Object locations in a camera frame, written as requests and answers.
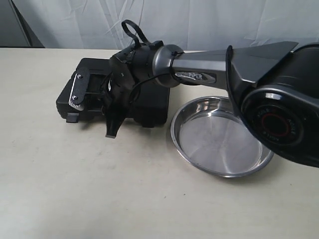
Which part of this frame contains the round stainless steel tray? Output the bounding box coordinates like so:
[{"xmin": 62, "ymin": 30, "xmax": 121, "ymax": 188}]
[{"xmin": 170, "ymin": 96, "xmax": 274, "ymax": 178}]

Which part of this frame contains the white backdrop curtain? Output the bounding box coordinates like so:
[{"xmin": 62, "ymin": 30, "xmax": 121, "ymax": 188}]
[{"xmin": 14, "ymin": 0, "xmax": 319, "ymax": 50}]

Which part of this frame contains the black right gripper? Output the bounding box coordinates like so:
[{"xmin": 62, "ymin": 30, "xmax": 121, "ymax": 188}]
[{"xmin": 68, "ymin": 47, "xmax": 140, "ymax": 138}]

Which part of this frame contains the black plastic tool case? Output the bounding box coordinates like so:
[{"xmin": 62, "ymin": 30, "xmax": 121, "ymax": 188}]
[{"xmin": 56, "ymin": 58, "xmax": 170, "ymax": 128}]

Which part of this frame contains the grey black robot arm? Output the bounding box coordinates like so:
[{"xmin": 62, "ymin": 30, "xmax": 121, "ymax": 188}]
[{"xmin": 97, "ymin": 41, "xmax": 319, "ymax": 167}]

